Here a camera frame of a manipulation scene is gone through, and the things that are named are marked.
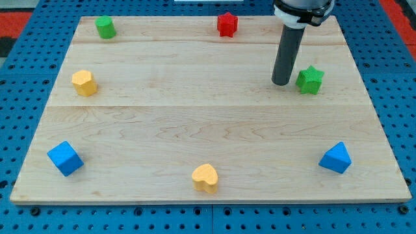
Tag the light wooden board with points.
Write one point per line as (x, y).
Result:
(173, 95)

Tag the yellow heart block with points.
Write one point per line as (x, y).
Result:
(205, 178)

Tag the red star block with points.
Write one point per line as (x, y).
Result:
(227, 24)

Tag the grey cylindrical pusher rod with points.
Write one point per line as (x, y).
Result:
(286, 56)

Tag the green star block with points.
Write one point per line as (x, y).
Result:
(309, 80)

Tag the yellow hexagon block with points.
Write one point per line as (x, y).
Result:
(84, 83)

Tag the blue triangle block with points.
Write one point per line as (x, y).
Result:
(336, 159)

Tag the green cylinder block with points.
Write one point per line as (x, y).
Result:
(105, 27)

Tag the blue cube block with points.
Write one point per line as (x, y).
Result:
(65, 158)

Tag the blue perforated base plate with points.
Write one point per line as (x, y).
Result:
(371, 29)

